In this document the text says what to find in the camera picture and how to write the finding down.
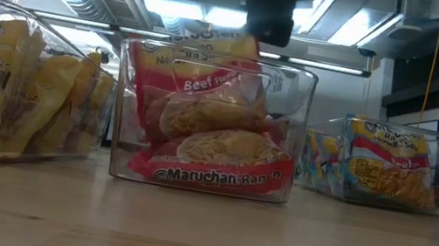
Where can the blue Maruchan noodle packet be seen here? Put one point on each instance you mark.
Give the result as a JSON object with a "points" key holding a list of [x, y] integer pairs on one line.
{"points": [[321, 161], [388, 176]]}

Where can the bright ceiling light panel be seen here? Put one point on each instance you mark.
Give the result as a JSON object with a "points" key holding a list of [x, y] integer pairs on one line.
{"points": [[175, 8]]}

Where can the rectangular metal air duct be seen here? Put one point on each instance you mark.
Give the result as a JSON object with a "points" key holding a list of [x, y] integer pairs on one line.
{"points": [[350, 24]]}

